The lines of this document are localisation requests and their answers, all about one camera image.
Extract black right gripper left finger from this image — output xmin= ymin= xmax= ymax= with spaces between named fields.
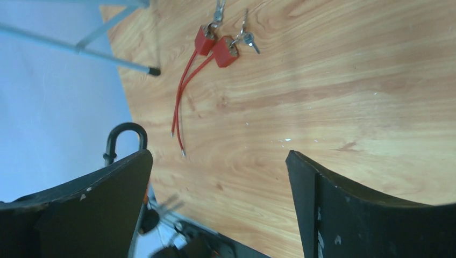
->
xmin=1 ymin=150 xmax=153 ymax=257

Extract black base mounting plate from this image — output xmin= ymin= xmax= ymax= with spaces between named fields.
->
xmin=150 ymin=220 xmax=267 ymax=258

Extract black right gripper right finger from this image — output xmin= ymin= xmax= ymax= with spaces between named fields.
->
xmin=286 ymin=150 xmax=455 ymax=257

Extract orange black padlock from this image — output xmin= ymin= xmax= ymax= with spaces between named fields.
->
xmin=103 ymin=122 xmax=148 ymax=167

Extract silver keys of lock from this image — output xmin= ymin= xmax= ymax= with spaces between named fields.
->
xmin=209 ymin=0 xmax=226 ymax=28
xmin=229 ymin=9 xmax=260 ymax=54

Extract red cable lock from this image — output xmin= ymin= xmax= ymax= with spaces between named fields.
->
xmin=171 ymin=23 xmax=216 ymax=136
xmin=175 ymin=35 xmax=240 ymax=157

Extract grey camera tripod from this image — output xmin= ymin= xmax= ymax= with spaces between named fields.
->
xmin=1 ymin=1 xmax=161 ymax=76

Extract silver keys of far lock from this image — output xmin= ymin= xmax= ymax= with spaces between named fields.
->
xmin=209 ymin=0 xmax=226 ymax=28

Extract black padlock keys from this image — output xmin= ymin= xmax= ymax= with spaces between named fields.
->
xmin=138 ymin=193 xmax=186 ymax=236

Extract silver keys of near lock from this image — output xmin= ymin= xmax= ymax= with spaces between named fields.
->
xmin=229 ymin=9 xmax=260 ymax=54

